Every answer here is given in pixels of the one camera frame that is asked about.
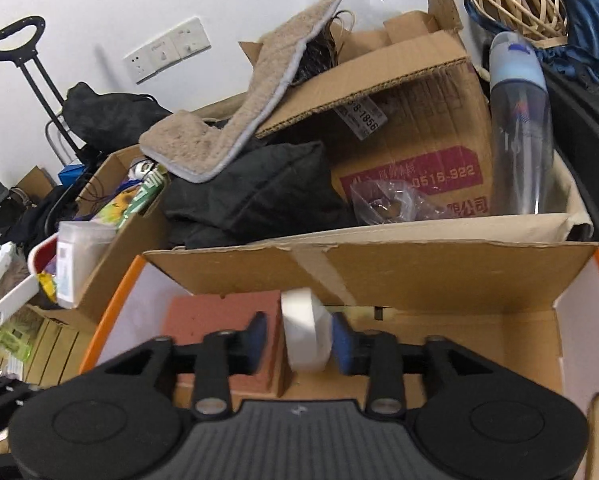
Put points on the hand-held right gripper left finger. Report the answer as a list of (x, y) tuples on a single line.
[(257, 342)]

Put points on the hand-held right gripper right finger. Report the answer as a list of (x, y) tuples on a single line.
[(342, 347)]

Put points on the white tape roll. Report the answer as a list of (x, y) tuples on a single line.
[(304, 330)]

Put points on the orange rimmed cardboard box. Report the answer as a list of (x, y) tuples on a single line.
[(429, 280)]

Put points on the white red-rimmed dustpan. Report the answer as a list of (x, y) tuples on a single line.
[(17, 300)]

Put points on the yellow small item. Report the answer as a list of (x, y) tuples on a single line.
[(47, 285)]

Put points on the black padded cloth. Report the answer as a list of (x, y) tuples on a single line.
[(264, 190)]

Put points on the clear crumpled plastic bag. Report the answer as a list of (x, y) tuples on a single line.
[(394, 202)]

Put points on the white plastic container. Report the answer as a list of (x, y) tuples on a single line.
[(82, 260)]

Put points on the small open cardboard box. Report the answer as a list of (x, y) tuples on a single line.
[(124, 255)]

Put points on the dark clothes pile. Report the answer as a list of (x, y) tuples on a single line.
[(14, 215)]

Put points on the green striped packet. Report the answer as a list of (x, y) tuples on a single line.
[(147, 192)]

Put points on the sunflower print packet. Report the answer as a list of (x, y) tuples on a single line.
[(112, 212)]

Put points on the plain small cardboard box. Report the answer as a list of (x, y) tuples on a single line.
[(34, 185)]

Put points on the small blue box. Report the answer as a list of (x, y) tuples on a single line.
[(72, 175)]

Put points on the beige fleece mat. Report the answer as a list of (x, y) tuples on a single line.
[(239, 110)]

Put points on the large brown cardboard box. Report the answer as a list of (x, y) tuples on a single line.
[(419, 125)]

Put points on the black bag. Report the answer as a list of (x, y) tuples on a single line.
[(109, 115)]

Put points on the blue capped water bottle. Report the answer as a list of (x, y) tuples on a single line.
[(522, 125)]

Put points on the dark raffia basket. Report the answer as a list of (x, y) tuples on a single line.
[(319, 50)]

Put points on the black suitcase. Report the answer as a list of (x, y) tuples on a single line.
[(589, 130)]

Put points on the blue cloth bag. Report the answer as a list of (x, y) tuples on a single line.
[(587, 10)]

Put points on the white wall socket plate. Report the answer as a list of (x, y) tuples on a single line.
[(167, 50)]

